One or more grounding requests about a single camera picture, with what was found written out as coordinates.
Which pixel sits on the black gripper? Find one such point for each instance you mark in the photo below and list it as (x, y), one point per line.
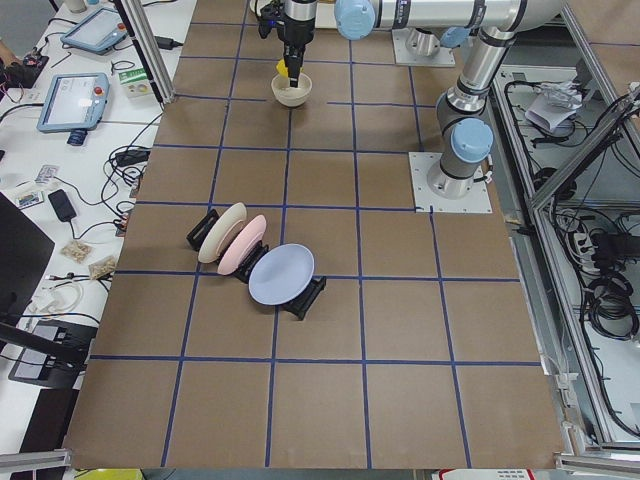
(298, 30)

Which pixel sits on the yellow lemon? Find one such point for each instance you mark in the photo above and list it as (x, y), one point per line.
(282, 69)

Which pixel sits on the white ceramic bowl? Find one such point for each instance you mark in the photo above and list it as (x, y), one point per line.
(289, 96)

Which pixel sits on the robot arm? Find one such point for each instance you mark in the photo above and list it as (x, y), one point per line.
(365, 16)
(468, 140)

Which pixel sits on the cream rectangular tray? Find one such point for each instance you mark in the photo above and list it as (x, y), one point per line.
(331, 15)

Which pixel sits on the cream round plate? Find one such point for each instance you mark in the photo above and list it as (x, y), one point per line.
(257, 5)

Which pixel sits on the black power adapter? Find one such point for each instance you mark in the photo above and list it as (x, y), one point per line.
(167, 43)

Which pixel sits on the green white carton box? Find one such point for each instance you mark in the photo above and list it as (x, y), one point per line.
(135, 83)

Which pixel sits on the cream plate in rack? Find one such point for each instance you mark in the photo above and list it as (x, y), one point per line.
(222, 233)

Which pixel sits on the far teach pendant tablet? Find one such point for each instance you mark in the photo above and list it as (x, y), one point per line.
(98, 33)

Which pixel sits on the teach pendant tablet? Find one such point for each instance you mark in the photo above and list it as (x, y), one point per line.
(98, 33)
(74, 101)

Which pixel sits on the light blue plate in rack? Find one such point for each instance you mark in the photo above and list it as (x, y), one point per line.
(281, 274)

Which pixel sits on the pink plate in rack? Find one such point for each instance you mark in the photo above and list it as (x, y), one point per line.
(242, 245)

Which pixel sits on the near teach pendant tablet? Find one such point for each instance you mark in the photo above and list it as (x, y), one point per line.
(74, 101)

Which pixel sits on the black dish rack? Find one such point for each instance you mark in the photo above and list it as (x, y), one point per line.
(299, 306)

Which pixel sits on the crumpled white paper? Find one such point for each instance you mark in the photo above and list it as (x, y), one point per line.
(554, 104)

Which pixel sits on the black smartphone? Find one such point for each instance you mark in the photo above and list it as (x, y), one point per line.
(62, 205)

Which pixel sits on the black monitor stand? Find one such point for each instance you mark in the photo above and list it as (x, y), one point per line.
(54, 352)

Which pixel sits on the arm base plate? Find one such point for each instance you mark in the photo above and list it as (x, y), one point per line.
(435, 192)
(416, 47)

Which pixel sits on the aluminium frame post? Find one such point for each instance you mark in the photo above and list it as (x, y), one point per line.
(139, 29)

